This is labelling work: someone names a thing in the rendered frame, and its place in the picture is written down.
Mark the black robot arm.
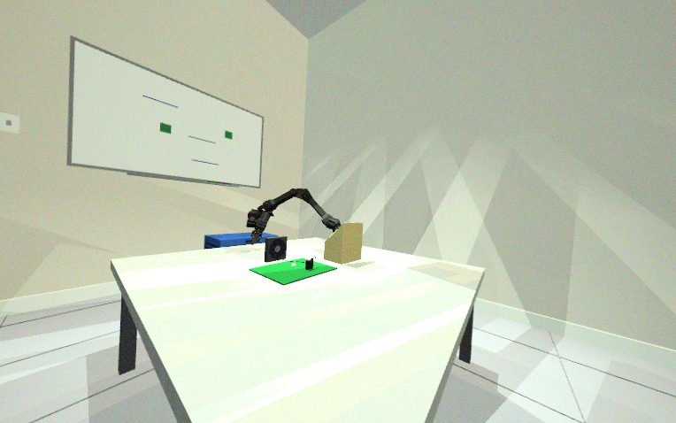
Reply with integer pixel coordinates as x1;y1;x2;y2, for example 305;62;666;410
247;188;341;232

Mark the black cooling fan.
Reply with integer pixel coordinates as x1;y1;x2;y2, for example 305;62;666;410
265;236;288;263

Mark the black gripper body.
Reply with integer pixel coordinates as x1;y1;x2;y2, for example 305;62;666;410
252;218;268;237

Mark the green circuit board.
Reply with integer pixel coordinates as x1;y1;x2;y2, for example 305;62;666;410
249;258;337;285

